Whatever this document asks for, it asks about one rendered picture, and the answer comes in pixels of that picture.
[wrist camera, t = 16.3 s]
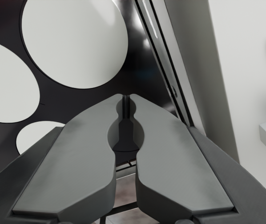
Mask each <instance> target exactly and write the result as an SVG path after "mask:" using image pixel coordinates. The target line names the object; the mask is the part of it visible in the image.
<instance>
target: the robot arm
mask: <svg viewBox="0 0 266 224"><path fill-rule="evenodd" d="M126 107H127V119H130V120H131V121H132V122H133V141H134V143H135V144H136V145H137V146H138V147H139V149H140V150H139V151H138V153H137V156H136V176H135V186H136V197H137V205H138V207H139V209H140V210H141V211H142V212H143V213H145V214H147V215H148V216H150V217H152V218H153V219H155V220H157V221H158V222H160V223H161V224H266V188H265V187H264V186H263V185H262V184H261V183H260V182H259V181H258V180H257V179H256V178H255V177H254V176H252V175H251V174H250V173H249V172H248V171H247V170H246V169H245V168H243V167H242V166H241V165H240V164H239V163H238V162H237V161H235V160H234V159H233V158H232V157H230V156H229V155H228V154H227V153H226V152H224V151H223V150H222V149H221V148H219V147H218V146H217V145H216V144H215V143H214V142H212V141H211V140H210V139H209V138H208V137H206V136H205V135H204V134H203V133H201V132H200V131H199V130H198V129H197V128H195V127H194V126H193V127H187V126H186V125H185V124H184V123H183V122H181V121H180V120H179V119H178V118H177V117H176V116H174V115H173V114H171V113H170V112H168V111H167V110H165V109H163V108H161V107H160V106H158V105H156V104H154V103H152V102H150V101H148V100H146V99H144V98H143V97H141V96H139V95H137V94H131V95H127V96H126V95H122V94H116V95H113V96H112V97H110V98H108V99H105V100H104V101H102V102H100V103H97V104H96V105H94V106H92V107H90V108H88V109H86V110H84V111H83V112H81V113H80V114H78V115H77V116H75V117H74V118H73V119H71V120H70V121H69V122H68V123H67V124H66V125H65V126H63V127H57V126H56V127H55V128H53V129H52V130H51V131H50V132H48V133H47V134H46V135H45V136H43V137H42V138H41V139H39V140H38V141H37V142H36V143H35V144H33V145H32V146H31V147H30V148H28V149H27V150H26V151H25V152H23V153H22V154H21V155H19V156H18V157H17V158H16V159H15V160H13V161H12V162H11V163H10V164H8V165H7V166H6V167H5V168H3V169H2V170H1V171H0V224H91V223H93V222H94V221H96V220H98V219H99V218H101V217H102V216H104V215H106V214H107V213H109V212H110V211H111V210H112V208H113V207H114V203H115V193H116V184H117V180H116V160H115V153H114V152H113V150H112V149H113V147H114V146H115V145H116V143H117V142H118V141H119V123H120V122H121V121H122V119H125V110H126Z"/></svg>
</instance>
